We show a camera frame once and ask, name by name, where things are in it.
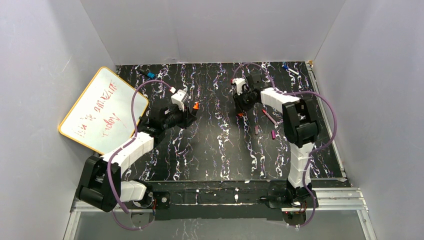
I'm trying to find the yellow framed whiteboard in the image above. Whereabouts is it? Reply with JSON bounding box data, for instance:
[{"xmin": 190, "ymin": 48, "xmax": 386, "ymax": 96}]
[{"xmin": 58, "ymin": 66, "xmax": 149, "ymax": 154}]

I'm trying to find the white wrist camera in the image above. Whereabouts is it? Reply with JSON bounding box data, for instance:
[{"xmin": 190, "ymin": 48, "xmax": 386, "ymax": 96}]
[
  {"xmin": 171, "ymin": 89, "xmax": 189, "ymax": 112},
  {"xmin": 231, "ymin": 77, "xmax": 247, "ymax": 95}
]

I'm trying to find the blue black marker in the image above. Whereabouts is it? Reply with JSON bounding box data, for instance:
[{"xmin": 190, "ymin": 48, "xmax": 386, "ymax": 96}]
[{"xmin": 139, "ymin": 69, "xmax": 156, "ymax": 79}]

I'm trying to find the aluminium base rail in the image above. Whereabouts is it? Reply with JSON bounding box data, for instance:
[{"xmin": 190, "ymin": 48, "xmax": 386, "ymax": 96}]
[{"xmin": 70, "ymin": 187, "xmax": 369, "ymax": 213}]

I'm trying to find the pink marker pen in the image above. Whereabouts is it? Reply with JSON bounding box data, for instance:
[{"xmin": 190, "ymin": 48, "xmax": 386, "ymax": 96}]
[{"xmin": 262, "ymin": 109, "xmax": 278, "ymax": 126}]

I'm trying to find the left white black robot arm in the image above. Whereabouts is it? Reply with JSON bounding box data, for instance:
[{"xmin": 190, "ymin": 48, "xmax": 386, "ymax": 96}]
[{"xmin": 75, "ymin": 102, "xmax": 200, "ymax": 213}]

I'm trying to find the purple cable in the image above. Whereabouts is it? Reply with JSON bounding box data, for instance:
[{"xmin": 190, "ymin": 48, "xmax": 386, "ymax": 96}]
[
  {"xmin": 231, "ymin": 62, "xmax": 339, "ymax": 229},
  {"xmin": 106, "ymin": 79, "xmax": 176, "ymax": 232}
]

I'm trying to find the blue capped white marker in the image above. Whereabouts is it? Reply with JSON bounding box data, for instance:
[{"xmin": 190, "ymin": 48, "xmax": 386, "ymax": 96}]
[{"xmin": 282, "ymin": 65, "xmax": 299, "ymax": 76}]

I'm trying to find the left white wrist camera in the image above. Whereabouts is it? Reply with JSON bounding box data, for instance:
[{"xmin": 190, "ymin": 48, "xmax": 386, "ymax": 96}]
[{"xmin": 171, "ymin": 89, "xmax": 189, "ymax": 112}]

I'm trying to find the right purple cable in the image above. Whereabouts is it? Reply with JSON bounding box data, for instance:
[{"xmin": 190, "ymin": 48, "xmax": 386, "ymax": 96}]
[{"xmin": 231, "ymin": 62, "xmax": 339, "ymax": 229}]

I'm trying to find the orange black marker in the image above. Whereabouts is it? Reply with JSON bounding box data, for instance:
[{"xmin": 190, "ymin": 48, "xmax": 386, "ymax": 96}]
[{"xmin": 193, "ymin": 102, "xmax": 200, "ymax": 110}]

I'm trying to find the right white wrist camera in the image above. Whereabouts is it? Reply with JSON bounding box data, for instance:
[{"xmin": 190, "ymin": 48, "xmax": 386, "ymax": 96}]
[{"xmin": 231, "ymin": 77, "xmax": 247, "ymax": 95}]

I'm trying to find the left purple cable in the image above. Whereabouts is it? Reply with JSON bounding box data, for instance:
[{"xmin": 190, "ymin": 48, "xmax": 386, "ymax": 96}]
[{"xmin": 106, "ymin": 79, "xmax": 176, "ymax": 232}]

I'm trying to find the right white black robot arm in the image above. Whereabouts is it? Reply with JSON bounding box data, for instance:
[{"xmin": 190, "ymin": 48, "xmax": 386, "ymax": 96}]
[{"xmin": 231, "ymin": 75, "xmax": 321, "ymax": 205}]

